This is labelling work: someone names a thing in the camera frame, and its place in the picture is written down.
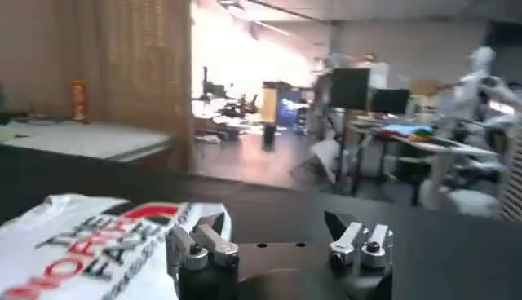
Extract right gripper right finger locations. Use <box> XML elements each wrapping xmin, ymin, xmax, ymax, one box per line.
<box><xmin>323</xmin><ymin>210</ymin><xmax>396</xmax><ymax>271</ymax></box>

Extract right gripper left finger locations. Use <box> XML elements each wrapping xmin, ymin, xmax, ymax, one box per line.
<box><xmin>166</xmin><ymin>212</ymin><xmax>241</xmax><ymax>272</ymax></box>

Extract white printed t-shirt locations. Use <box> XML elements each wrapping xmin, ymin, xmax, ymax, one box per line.
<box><xmin>0</xmin><ymin>192</ymin><xmax>233</xmax><ymax>300</ymax></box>

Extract white hanging cloth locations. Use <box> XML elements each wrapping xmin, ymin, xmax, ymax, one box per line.
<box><xmin>308</xmin><ymin>139</ymin><xmax>342</xmax><ymax>183</ymax></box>

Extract black table cloth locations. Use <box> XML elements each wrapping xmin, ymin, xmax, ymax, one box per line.
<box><xmin>0</xmin><ymin>143</ymin><xmax>522</xmax><ymax>300</ymax></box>

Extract white round base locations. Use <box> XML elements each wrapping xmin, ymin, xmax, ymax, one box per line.
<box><xmin>418</xmin><ymin>178</ymin><xmax>501</xmax><ymax>218</ymax></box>

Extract colourful folded cloths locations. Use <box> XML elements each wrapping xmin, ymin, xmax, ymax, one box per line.
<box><xmin>380</xmin><ymin>123</ymin><xmax>436</xmax><ymax>143</ymax></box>

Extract white desk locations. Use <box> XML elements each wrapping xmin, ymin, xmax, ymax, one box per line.
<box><xmin>349</xmin><ymin>117</ymin><xmax>499</xmax><ymax>207</ymax></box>

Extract black waste bin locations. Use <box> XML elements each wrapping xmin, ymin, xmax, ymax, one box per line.
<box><xmin>262</xmin><ymin>122</ymin><xmax>278</xmax><ymax>153</ymax></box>

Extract small black monitor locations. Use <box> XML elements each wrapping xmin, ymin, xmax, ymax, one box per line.
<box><xmin>370</xmin><ymin>88</ymin><xmax>411</xmax><ymax>116</ymax></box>

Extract black monitor on stand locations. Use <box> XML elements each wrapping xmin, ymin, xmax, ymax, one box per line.
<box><xmin>317</xmin><ymin>66</ymin><xmax>372</xmax><ymax>192</ymax></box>

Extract white side table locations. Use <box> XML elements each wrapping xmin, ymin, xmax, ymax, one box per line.
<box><xmin>0</xmin><ymin>119</ymin><xmax>173</xmax><ymax>165</ymax></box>

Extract white air cooler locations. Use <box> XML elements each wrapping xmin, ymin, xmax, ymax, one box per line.
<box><xmin>498</xmin><ymin>133</ymin><xmax>522</xmax><ymax>223</ymax></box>

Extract white humanoid robot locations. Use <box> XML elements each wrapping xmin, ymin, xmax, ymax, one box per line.
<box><xmin>439</xmin><ymin>45</ymin><xmax>522</xmax><ymax>136</ymax></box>

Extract red snack can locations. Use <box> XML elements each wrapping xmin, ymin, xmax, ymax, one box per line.
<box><xmin>70</xmin><ymin>79</ymin><xmax>91</xmax><ymax>123</ymax></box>

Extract wooden partition screen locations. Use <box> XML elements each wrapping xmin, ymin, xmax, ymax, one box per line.
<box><xmin>0</xmin><ymin>0</ymin><xmax>194</xmax><ymax>173</ymax></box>

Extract black box device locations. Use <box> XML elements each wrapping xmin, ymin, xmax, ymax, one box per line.
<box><xmin>0</xmin><ymin>90</ymin><xmax>11</xmax><ymax>126</ymax></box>

